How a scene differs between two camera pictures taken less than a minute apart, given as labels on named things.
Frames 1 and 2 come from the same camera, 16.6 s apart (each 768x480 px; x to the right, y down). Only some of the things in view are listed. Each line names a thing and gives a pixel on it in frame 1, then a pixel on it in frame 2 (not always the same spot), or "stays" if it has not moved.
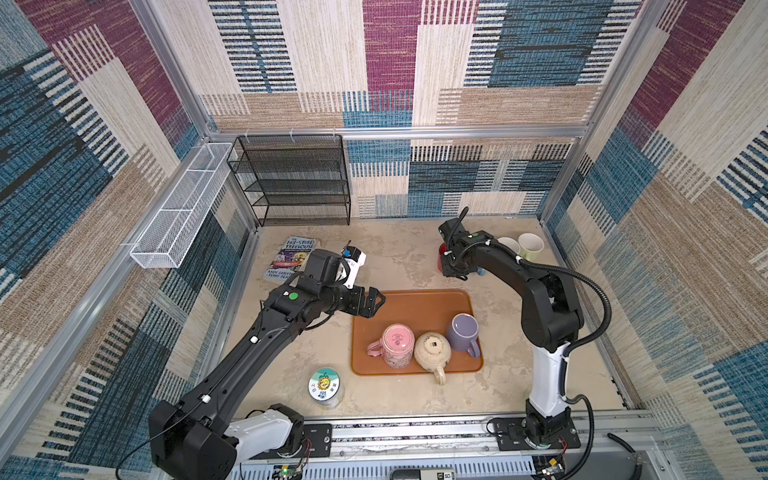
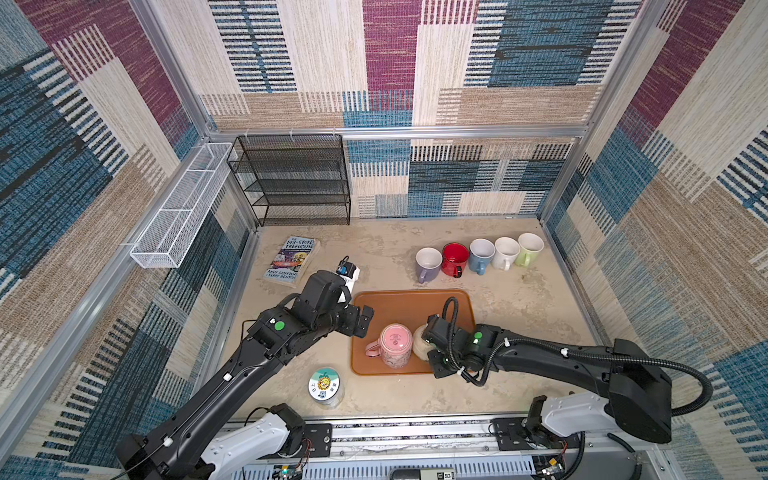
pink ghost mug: [396, 346] stays
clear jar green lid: [326, 387] stays
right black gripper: [449, 271] → [438, 370]
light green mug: [530, 244] stays
